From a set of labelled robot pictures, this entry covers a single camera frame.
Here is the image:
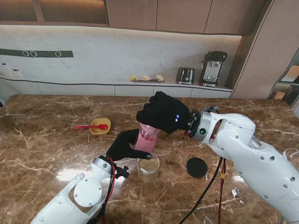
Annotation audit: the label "red and black arm cables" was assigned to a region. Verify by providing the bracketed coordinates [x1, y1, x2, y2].
[92, 158, 118, 224]
[178, 130, 228, 224]

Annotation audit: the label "yellow plastic bowl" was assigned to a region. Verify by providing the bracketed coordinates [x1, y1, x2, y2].
[90, 118, 111, 135]

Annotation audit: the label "clear grain jar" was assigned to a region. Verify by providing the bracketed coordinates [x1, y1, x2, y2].
[137, 155, 161, 183]

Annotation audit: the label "white counter with drawers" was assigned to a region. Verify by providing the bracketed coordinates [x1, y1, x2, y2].
[0, 76, 233, 98]

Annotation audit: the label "tall brown cabinet panel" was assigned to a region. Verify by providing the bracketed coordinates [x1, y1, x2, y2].
[230, 0, 299, 100]

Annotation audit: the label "black wall power strip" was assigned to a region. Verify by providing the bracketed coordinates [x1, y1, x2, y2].
[0, 48, 74, 58]

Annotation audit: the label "black round jar lid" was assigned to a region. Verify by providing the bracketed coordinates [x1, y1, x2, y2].
[186, 157, 208, 179]

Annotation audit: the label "pink container with white lid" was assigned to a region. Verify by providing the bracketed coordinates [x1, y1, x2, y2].
[133, 134, 157, 154]

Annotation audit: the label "black espresso machine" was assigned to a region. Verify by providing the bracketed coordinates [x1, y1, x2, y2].
[198, 50, 228, 88]

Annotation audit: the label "red and black right arm cables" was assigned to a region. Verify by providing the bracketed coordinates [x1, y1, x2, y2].
[178, 130, 228, 224]

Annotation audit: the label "dark open shelf unit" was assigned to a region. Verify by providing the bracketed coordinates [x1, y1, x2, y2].
[268, 48, 299, 108]

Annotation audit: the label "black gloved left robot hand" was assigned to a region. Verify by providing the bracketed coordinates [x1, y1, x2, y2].
[106, 128, 154, 161]

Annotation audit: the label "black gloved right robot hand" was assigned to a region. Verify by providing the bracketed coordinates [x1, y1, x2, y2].
[136, 91, 191, 135]

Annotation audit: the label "black and silver toaster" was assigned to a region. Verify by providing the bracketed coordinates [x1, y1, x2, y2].
[175, 67, 196, 85]

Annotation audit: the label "red plastic spoon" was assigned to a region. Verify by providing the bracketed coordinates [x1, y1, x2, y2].
[74, 124, 109, 130]

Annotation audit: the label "red and black left arm cables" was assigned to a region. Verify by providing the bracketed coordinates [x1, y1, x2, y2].
[92, 158, 118, 224]

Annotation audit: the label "pink measuring cup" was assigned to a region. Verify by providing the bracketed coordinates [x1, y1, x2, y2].
[139, 122, 161, 140]

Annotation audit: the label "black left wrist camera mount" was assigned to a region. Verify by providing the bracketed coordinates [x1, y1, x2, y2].
[115, 165, 130, 179]

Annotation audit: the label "tan book on shelf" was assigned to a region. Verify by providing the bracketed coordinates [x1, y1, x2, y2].
[284, 65, 299, 83]

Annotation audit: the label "brown wall cabinets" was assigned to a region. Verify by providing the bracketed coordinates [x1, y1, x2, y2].
[0, 0, 267, 36]

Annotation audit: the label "dark cutting board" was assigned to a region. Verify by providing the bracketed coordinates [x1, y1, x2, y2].
[135, 79, 165, 84]

